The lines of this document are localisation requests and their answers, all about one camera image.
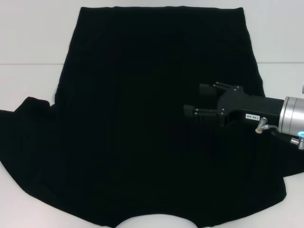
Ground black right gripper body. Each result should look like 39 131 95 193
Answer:
213 82 285 128

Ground black shirt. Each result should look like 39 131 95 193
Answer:
0 6 304 228

